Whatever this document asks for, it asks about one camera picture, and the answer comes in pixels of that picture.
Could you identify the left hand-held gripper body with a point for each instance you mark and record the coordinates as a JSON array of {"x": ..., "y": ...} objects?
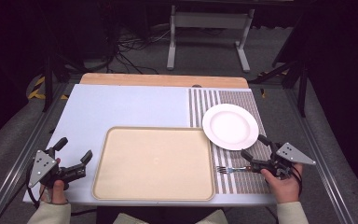
[{"x": 43, "y": 168}]

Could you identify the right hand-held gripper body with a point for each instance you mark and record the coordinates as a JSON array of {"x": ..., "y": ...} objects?
[{"x": 292, "y": 154}]

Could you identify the metal fork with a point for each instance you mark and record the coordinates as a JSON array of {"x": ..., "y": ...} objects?
[{"x": 230, "y": 170}]

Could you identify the person's left hand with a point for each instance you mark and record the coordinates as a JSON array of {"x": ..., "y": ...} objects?
[{"x": 57, "y": 194}]

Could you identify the person's right hand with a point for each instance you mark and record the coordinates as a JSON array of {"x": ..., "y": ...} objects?
[{"x": 287, "y": 189}]

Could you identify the striped woven placemat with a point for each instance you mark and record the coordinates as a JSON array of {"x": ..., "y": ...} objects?
[{"x": 245, "y": 183}]

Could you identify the white round plate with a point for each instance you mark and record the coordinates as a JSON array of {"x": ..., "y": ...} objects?
[{"x": 230, "y": 127}]

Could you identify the yellow black floor tape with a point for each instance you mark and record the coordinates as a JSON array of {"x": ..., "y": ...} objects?
[{"x": 37, "y": 91}]

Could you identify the black metal stand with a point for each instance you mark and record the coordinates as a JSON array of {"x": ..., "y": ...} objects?
[{"x": 48, "y": 84}]

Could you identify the black tripod stand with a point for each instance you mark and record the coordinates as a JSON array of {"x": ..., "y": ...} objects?
[{"x": 301, "y": 90}]

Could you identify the beige plastic tray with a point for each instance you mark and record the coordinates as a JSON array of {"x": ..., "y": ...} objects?
[{"x": 154, "y": 163}]

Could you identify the person's lap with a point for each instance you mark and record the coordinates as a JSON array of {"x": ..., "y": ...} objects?
[{"x": 211, "y": 219}]

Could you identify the wooden board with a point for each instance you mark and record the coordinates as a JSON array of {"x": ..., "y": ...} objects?
[{"x": 164, "y": 80}]

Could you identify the aluminium rail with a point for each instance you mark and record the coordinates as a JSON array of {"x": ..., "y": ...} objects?
[
  {"x": 18, "y": 158},
  {"x": 320, "y": 155}
]

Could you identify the white metal table frame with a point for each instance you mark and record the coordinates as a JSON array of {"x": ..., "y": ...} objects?
[{"x": 209, "y": 20}]

